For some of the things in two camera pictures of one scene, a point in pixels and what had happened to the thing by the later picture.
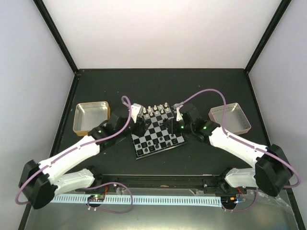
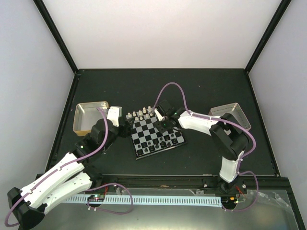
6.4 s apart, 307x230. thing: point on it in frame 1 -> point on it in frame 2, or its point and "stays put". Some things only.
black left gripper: x=141 y=129 -> x=126 y=128
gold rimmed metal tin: x=88 y=116 stays put
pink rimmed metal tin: x=236 y=121 stays put
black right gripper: x=172 y=128 -> x=161 y=128
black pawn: x=144 y=144 stays put
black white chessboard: x=157 y=139 stays put
